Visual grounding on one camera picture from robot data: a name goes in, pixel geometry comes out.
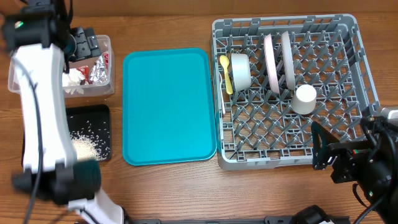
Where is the white napkin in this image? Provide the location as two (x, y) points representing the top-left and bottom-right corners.
(62, 68), (85, 95)

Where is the black plastic tray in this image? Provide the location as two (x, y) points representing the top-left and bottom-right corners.
(22, 105), (111, 173)

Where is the gray dishwasher rack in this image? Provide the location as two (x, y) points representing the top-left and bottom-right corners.
(211, 14), (380, 170)

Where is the teal serving tray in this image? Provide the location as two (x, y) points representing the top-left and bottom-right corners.
(123, 48), (217, 166)

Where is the foil wrapper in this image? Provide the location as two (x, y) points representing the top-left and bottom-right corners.
(88, 51), (109, 85)

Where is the white paper cup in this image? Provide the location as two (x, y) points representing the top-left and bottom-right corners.
(291, 85), (317, 114)

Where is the gray bowl of grains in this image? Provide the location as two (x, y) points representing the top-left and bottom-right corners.
(231, 54), (251, 91)

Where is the yellow plastic spoon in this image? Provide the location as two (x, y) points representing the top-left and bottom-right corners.
(220, 55), (233, 95)

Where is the gray plate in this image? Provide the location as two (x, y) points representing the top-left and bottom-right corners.
(281, 31), (295, 91)

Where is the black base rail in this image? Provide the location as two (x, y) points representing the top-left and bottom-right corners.
(130, 214), (351, 224)

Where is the red sauce packet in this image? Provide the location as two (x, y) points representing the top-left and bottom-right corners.
(76, 65), (89, 85)

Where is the pink plastic utensil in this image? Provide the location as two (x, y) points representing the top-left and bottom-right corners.
(218, 72), (226, 115)

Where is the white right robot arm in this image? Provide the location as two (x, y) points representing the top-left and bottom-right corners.
(312, 107), (397, 223)

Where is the spilled white grains pile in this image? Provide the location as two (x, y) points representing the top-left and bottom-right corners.
(69, 120), (111, 161)

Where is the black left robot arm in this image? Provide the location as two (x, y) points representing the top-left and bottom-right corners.
(2, 1), (129, 223)

